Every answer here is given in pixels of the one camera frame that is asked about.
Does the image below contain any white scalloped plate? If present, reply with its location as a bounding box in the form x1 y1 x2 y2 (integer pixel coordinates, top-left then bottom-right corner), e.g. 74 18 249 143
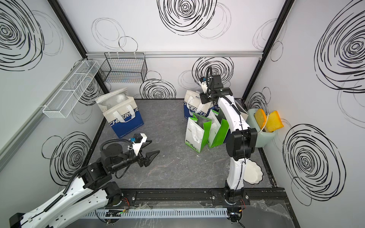
243 160 263 184

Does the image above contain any black wire basket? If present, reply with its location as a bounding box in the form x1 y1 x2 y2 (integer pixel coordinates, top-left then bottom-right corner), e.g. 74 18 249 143
99 52 147 83

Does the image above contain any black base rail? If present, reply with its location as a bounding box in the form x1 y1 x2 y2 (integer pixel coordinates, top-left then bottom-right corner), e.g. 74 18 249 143
121 188 287 206

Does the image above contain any aluminium wall rail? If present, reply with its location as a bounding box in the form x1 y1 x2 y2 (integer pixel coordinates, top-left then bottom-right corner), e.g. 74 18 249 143
1 58 86 172
86 51 263 59

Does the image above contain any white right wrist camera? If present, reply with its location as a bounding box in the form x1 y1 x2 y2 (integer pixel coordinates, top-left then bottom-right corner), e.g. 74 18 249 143
200 77 208 93

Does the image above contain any aluminium wall rail left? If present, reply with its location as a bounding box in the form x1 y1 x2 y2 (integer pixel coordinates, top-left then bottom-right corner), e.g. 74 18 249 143
1 58 86 172

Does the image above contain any grey slotted cable duct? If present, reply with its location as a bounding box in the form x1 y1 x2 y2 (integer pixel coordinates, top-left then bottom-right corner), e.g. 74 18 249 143
82 208 229 220

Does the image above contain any black corner frame post right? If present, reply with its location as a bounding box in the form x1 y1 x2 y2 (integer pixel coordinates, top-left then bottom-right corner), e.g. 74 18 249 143
242 0 295 102

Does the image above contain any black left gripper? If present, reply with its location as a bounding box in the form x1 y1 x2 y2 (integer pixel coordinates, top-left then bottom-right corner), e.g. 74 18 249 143
111 150 160 174

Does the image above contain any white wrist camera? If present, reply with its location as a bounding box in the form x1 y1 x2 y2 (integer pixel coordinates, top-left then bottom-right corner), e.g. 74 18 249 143
200 77 208 93
130 133 147 156

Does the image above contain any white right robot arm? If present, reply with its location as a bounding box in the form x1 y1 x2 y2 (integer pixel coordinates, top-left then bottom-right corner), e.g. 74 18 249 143
200 66 258 205

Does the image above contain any white wire shelf basket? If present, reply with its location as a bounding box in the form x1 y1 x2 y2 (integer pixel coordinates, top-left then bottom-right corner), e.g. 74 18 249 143
42 60 100 118

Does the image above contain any blue beige takeout bag front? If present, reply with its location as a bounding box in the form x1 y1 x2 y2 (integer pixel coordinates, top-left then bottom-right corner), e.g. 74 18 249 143
235 100 249 121

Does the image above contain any blue beige bag first row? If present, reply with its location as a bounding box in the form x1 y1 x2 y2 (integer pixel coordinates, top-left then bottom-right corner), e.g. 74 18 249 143
95 87 144 138

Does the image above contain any black corner frame post left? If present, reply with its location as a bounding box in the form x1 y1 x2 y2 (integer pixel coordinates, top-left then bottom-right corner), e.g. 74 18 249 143
48 1 109 106

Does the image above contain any green white bag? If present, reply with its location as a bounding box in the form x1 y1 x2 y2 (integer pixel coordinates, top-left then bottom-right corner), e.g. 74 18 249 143
185 113 212 153
208 110 229 148

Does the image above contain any black corner frame post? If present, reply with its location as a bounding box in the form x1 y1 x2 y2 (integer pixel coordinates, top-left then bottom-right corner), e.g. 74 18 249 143
242 0 295 102
48 1 109 106

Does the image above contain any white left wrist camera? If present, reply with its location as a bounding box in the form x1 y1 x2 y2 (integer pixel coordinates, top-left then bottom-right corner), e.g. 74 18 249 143
130 133 147 156

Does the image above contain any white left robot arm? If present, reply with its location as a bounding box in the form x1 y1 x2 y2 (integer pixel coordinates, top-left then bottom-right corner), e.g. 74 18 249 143
9 134 160 228

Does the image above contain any aluminium wall rail back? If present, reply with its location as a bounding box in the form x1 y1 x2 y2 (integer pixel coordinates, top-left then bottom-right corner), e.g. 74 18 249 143
86 51 263 59

